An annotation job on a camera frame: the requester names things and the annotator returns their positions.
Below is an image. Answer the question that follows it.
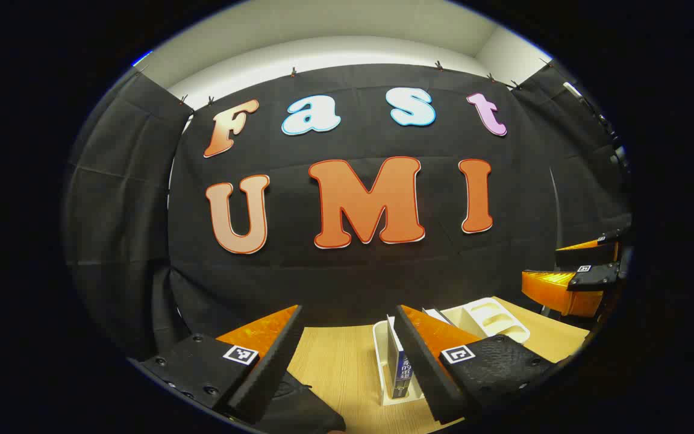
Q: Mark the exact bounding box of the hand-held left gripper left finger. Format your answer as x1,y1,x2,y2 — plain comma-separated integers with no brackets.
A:
140,304,304,424

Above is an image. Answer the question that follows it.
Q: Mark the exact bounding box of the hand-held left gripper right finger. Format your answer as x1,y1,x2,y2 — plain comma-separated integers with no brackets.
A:
394,304,555,425

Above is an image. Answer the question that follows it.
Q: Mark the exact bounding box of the blue cover book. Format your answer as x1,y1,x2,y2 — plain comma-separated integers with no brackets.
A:
386,316,415,398

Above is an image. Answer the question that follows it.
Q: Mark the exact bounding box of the black schoolbag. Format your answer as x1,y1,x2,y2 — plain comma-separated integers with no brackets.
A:
251,371,348,434

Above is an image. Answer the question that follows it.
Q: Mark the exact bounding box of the grey cover book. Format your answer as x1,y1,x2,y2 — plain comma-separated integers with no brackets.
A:
422,307,457,326

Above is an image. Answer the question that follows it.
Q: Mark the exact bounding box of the white plastic bookshelf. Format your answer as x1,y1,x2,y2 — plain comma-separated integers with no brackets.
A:
372,297,531,406

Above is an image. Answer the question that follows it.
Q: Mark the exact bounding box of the black backdrop cloth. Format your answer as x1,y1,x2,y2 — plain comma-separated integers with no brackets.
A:
61,60,634,362

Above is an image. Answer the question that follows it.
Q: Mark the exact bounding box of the black tripod stand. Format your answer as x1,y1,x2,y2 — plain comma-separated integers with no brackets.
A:
563,80,630,178

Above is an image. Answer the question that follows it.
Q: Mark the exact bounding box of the row of small cloth clips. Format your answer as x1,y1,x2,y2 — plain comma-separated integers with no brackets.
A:
136,59,558,108

